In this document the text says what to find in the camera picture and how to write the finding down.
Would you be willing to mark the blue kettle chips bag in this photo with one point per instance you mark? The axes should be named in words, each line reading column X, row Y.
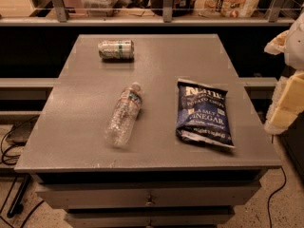
column 202, row 115

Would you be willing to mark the grey cabinet with drawers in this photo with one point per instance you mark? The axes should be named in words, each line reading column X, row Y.
column 156, row 180

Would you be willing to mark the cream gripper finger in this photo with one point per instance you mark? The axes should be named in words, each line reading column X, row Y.
column 287, row 103

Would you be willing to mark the clear plastic container on shelf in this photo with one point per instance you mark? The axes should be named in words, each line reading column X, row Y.
column 102, row 8

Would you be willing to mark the metal shelf rail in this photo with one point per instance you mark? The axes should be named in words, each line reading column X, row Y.
column 135, row 13

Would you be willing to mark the printed snack bag on shelf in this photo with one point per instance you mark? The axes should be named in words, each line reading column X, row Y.
column 227, row 8

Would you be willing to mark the green white 7up can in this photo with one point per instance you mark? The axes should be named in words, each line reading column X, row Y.
column 116, row 49

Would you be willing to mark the clear plastic water bottle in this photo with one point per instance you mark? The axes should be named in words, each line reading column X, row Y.
column 124, row 115

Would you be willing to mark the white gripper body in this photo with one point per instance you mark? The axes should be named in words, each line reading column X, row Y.
column 296, row 47

